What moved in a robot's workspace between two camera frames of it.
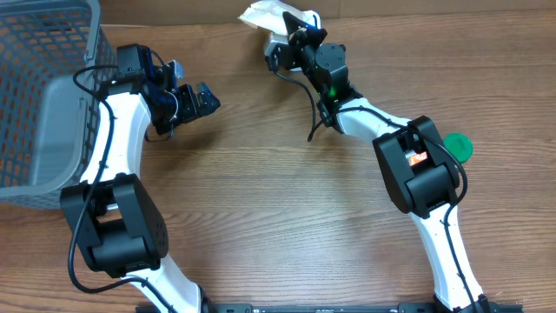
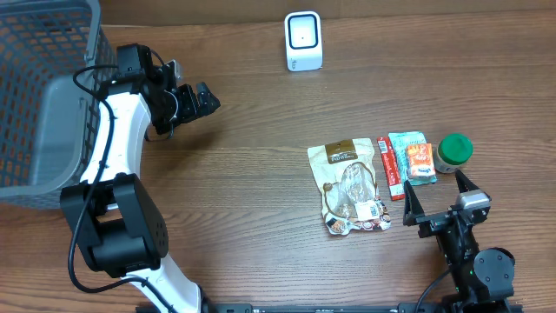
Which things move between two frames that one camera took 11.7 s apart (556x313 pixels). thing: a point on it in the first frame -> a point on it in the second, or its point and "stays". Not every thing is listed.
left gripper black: (188, 108) stays
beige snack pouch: (268, 16) -> (345, 176)
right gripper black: (300, 39) -> (440, 219)
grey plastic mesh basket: (49, 122) stays
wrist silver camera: (274, 38) -> (474, 200)
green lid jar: (460, 145) stays
